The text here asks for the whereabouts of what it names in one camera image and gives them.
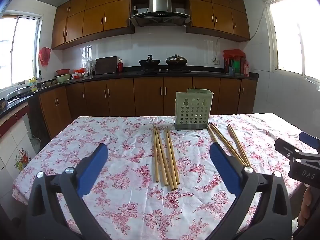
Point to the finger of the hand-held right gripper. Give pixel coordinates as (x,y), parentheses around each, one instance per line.
(287,146)
(308,140)

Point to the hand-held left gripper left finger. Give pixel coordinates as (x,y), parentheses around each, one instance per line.
(92,170)

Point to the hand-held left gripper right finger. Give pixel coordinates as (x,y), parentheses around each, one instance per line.
(222,167)

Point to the green perforated utensil holder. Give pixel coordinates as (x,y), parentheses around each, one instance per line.
(192,110)

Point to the person's right hand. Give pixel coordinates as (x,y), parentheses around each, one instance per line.
(305,205)

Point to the red floral white tablecloth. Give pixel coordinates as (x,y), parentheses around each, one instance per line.
(125,155)

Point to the brown wooden lower cabinets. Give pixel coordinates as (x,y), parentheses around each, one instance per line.
(120,97)

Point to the row of condiment bottles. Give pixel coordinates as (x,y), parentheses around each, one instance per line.
(237,66)

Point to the green basin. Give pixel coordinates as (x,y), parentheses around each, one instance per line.
(62,78)

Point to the steel cup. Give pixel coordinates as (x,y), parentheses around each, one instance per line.
(91,73)

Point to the black kitchen countertop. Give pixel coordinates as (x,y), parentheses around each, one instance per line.
(112,75)

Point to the red and white bag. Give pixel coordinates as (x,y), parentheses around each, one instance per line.
(79,73)

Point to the red basin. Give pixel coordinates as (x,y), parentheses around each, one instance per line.
(63,71)

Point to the yellow detergent bottle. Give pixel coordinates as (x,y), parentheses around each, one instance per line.
(33,85)

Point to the steel faucet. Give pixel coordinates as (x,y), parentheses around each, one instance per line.
(40,78)

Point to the clear plastic bag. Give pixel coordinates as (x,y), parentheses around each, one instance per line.
(90,64)

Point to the sliding window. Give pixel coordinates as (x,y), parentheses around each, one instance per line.
(25,50)
(297,35)

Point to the dark cutting board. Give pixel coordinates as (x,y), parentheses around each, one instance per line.
(106,65)

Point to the red plastic bag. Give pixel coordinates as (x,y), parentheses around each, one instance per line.
(233,53)
(45,56)

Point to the grey metal pan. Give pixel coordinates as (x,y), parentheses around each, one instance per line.
(17,93)

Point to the red bottle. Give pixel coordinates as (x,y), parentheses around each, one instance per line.
(120,66)

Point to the black gas stove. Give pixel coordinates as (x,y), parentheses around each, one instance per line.
(162,71)

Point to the black wok with lid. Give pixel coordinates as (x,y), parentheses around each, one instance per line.
(176,60)

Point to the steel range hood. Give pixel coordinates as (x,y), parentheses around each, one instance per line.
(160,5)

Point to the white wall outlet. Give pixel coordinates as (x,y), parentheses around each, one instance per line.
(215,62)

